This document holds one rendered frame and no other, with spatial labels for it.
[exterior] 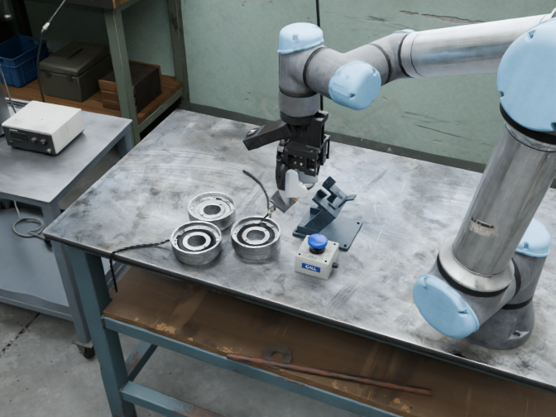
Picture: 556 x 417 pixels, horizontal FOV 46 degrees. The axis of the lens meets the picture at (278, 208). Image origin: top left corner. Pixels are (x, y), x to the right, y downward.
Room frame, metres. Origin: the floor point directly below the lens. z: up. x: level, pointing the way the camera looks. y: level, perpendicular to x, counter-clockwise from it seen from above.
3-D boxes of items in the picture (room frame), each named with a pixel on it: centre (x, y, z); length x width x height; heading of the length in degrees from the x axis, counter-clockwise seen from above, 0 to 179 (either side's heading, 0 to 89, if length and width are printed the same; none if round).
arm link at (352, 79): (0.98, -0.12, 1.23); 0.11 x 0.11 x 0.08; 42
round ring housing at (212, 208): (1.14, 0.15, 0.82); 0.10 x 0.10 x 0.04
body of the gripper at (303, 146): (1.04, -0.05, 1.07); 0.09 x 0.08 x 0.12; 65
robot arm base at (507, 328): (0.84, -0.40, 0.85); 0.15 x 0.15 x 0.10
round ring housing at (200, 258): (1.03, 0.17, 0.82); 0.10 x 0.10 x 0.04
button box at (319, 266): (0.98, -0.08, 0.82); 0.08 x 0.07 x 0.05; 68
